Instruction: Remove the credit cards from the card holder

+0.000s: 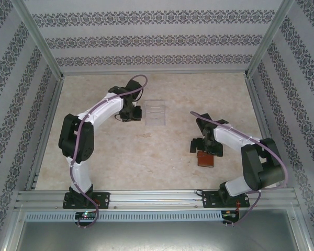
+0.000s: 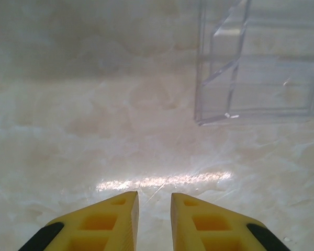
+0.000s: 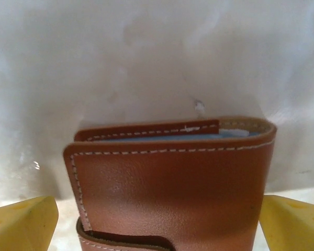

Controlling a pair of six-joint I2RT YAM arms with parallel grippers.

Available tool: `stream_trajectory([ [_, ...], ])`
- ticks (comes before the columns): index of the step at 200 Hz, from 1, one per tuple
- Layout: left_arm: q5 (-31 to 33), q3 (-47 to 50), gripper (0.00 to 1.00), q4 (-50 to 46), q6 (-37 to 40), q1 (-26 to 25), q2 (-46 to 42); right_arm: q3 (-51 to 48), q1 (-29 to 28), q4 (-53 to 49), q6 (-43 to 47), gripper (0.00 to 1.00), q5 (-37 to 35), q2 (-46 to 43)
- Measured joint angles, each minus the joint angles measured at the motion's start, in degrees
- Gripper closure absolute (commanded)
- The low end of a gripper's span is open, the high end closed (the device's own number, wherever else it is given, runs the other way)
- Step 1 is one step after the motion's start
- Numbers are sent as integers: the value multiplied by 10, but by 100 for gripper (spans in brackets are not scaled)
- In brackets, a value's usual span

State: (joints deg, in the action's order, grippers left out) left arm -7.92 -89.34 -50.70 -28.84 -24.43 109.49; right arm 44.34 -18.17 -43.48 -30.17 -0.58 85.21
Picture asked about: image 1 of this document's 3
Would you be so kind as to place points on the brown leather card holder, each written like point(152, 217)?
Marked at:
point(205, 160)

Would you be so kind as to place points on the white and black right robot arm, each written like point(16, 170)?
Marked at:
point(230, 138)

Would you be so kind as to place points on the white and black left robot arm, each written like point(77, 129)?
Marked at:
point(102, 109)

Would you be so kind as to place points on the clear acrylic card stand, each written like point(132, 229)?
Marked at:
point(155, 112)

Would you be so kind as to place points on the green circuit board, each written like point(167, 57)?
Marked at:
point(86, 215)
point(230, 214)

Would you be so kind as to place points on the grey metal panel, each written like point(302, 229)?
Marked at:
point(157, 238)

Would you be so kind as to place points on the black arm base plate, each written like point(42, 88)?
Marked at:
point(209, 200)
point(102, 200)

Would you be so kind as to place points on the aluminium side rail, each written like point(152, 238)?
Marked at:
point(259, 109)
point(53, 104)

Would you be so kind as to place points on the long aluminium mounting rail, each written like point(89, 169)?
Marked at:
point(151, 200)

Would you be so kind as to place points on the aluminium frame post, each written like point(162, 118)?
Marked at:
point(265, 44)
point(43, 44)

